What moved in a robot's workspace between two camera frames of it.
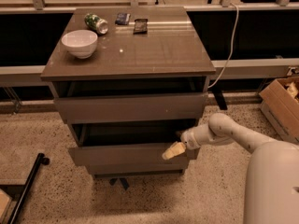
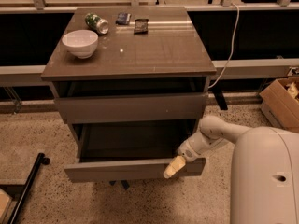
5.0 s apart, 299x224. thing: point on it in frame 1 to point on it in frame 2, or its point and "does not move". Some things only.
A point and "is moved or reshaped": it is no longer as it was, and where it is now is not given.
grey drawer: [127, 145] is moved or reshaped
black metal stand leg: [41, 160] does not move
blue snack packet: [122, 19] does not move
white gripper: [189, 139] to [188, 151]
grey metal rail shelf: [239, 69] does not move
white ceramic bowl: [80, 43] does not move
